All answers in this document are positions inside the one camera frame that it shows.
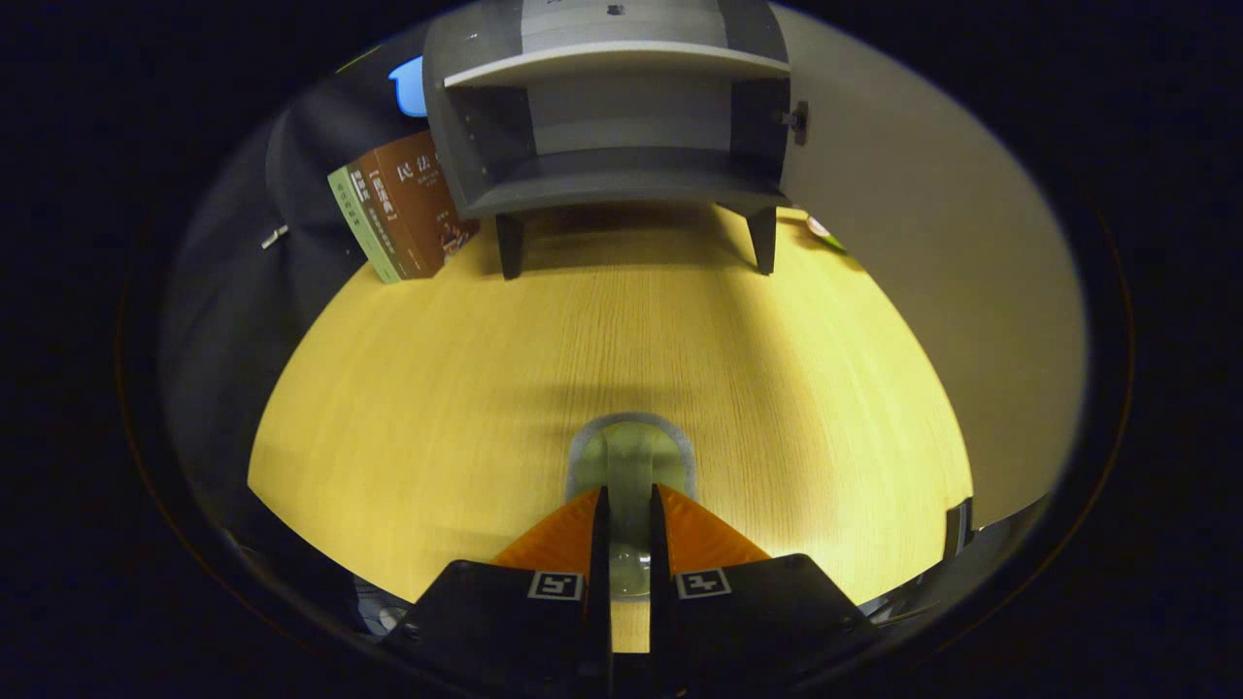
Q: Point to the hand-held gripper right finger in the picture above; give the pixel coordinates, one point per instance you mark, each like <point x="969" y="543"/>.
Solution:
<point x="757" y="621"/>

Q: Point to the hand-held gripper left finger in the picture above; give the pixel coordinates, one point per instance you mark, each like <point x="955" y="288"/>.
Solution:
<point x="505" y="621"/>

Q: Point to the clear glass cup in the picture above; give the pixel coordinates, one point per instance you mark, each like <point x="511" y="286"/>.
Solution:
<point x="631" y="456"/>

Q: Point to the green and white plush toy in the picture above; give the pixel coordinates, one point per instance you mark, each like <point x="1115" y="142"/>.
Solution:
<point x="823" y="233"/>

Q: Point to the brown book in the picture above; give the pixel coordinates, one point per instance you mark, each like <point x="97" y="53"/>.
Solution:
<point x="413" y="199"/>

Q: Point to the silver clip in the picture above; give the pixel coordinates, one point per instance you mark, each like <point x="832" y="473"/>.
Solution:
<point x="274" y="236"/>

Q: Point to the black backdrop cloth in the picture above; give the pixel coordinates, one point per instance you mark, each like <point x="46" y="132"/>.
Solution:
<point x="291" y="165"/>

